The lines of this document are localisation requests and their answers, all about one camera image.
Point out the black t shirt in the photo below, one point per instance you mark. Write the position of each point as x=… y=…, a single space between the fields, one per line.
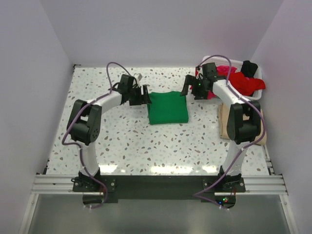
x=249 y=69

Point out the green t shirt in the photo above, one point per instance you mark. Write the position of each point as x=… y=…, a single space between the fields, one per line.
x=167 y=108

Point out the aluminium frame rail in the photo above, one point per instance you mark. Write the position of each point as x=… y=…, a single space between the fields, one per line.
x=254 y=184

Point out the red t shirt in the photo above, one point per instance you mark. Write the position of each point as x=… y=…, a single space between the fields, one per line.
x=247 y=86

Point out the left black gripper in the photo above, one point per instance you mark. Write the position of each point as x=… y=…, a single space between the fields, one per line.
x=140 y=100

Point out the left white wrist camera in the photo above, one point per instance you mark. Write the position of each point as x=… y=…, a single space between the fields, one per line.
x=138 y=77

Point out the folded beige t shirt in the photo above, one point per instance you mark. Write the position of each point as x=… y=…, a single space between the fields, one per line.
x=223 y=113

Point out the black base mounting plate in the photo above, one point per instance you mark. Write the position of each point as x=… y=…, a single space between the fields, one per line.
x=113 y=188

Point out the pink t shirt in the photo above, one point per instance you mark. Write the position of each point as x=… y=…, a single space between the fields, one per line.
x=223 y=70

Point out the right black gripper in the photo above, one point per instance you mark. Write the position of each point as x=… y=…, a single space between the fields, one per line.
x=190 y=80

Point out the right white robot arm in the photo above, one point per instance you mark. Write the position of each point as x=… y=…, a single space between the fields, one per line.
x=245 y=121

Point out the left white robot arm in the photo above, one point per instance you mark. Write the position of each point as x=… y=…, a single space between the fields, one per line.
x=84 y=123

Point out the white plastic laundry basket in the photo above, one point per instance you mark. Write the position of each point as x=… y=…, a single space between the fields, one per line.
x=237 y=64

